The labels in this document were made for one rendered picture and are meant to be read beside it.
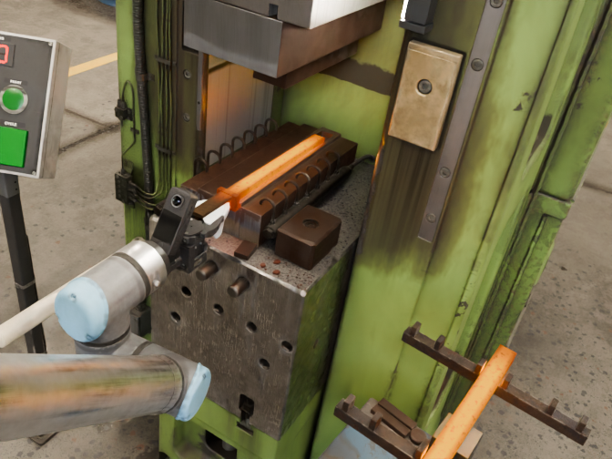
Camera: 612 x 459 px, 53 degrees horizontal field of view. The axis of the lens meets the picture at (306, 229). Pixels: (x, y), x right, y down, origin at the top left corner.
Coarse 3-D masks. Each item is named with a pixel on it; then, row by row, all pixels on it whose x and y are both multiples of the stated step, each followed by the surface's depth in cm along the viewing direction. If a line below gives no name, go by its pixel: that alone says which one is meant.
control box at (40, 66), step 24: (0, 48) 122; (24, 48) 122; (48, 48) 122; (0, 72) 123; (24, 72) 122; (48, 72) 122; (0, 96) 123; (24, 96) 123; (48, 96) 123; (0, 120) 123; (24, 120) 123; (48, 120) 124; (48, 144) 126; (0, 168) 124; (24, 168) 124; (48, 168) 128
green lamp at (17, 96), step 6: (6, 90) 123; (12, 90) 122; (18, 90) 123; (6, 96) 123; (12, 96) 123; (18, 96) 123; (6, 102) 123; (12, 102) 123; (18, 102) 123; (12, 108) 123; (18, 108) 123
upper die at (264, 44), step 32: (192, 0) 104; (384, 0) 129; (192, 32) 107; (224, 32) 103; (256, 32) 100; (288, 32) 99; (320, 32) 109; (352, 32) 121; (256, 64) 103; (288, 64) 104
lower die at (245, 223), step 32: (288, 128) 153; (320, 128) 151; (224, 160) 136; (256, 160) 136; (320, 160) 139; (352, 160) 151; (192, 192) 125; (256, 192) 123; (288, 192) 126; (224, 224) 124; (256, 224) 120
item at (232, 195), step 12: (300, 144) 141; (312, 144) 142; (288, 156) 135; (300, 156) 137; (264, 168) 129; (276, 168) 130; (240, 180) 124; (252, 180) 124; (264, 180) 127; (228, 192) 118; (240, 192) 120; (204, 204) 114; (216, 204) 115; (204, 216) 112
